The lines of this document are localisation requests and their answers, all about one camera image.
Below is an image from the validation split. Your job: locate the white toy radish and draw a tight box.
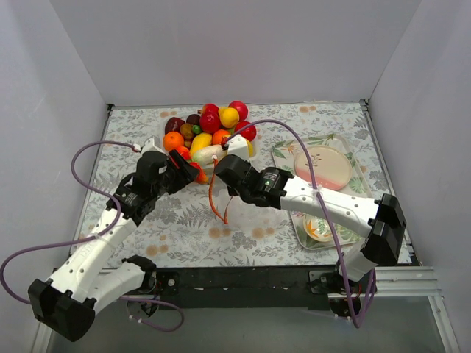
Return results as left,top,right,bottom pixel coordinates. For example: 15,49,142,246
192,145,227,166

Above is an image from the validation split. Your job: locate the small floral bowl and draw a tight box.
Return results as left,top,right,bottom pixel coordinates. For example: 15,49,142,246
302,214,332,243

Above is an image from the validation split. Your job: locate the red toy apple back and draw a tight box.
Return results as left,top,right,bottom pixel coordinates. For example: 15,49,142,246
200,104,219,115

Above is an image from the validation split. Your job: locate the yellow toy banana bunch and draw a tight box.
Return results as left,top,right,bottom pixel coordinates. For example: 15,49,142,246
246,140,254,157

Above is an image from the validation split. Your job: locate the brown yellow toy fruit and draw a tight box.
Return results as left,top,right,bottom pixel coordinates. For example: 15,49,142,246
180,123,194,140

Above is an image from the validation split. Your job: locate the yellow toy peach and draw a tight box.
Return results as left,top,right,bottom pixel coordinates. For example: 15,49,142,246
219,107,239,129

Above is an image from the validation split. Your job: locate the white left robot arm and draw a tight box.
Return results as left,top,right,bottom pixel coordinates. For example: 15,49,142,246
28,150,199,342

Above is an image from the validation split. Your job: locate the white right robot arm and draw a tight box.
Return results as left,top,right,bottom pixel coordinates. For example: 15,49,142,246
215,154,406,293

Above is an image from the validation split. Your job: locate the clear zip top bag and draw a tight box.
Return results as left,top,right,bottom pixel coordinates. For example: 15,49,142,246
210,175,289,233

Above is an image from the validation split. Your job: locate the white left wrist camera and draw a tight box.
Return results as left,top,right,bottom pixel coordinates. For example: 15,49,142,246
141,136,164,153

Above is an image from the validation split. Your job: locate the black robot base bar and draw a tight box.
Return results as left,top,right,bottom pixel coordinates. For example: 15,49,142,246
131,265,351,318

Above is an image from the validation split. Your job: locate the dark red toy apple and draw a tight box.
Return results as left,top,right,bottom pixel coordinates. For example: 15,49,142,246
164,117,185,134

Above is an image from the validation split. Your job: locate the orange toy orange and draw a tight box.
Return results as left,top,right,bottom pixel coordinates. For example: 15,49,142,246
163,132,185,151

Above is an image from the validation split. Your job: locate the red toy apple right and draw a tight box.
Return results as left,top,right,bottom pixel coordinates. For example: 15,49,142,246
234,121,257,142

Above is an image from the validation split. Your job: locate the red toy pomegranate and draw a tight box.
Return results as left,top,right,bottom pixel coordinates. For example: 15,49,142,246
199,112,221,134

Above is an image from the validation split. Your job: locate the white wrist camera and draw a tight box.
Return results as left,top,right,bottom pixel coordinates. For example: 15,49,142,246
141,136,164,153
226,135,250,161

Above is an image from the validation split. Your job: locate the red toy apple top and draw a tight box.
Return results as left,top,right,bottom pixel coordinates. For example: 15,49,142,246
229,101,249,121

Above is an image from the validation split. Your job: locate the red yellow toy mango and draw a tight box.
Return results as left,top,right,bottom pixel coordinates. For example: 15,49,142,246
190,132,213,157

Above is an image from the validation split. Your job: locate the white plastic fruit basket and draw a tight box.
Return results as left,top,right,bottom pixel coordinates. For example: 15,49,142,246
157,116,261,172

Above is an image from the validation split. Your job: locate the pink and cream plate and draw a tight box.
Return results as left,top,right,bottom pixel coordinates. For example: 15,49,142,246
308,145,353,191

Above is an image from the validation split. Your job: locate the small orange toy tangerine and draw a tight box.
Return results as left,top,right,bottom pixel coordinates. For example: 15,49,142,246
212,129,231,145

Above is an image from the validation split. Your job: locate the small green toy lime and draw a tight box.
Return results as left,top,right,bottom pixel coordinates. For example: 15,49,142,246
192,124,202,135

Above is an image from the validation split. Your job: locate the floral rectangular tray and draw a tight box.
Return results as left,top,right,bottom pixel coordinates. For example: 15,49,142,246
272,134,372,250

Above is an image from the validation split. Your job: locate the dark purple toy plum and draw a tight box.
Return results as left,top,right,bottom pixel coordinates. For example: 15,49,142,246
186,114,200,125

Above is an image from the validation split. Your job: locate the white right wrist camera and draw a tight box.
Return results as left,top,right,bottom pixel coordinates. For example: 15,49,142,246
226,135,250,161

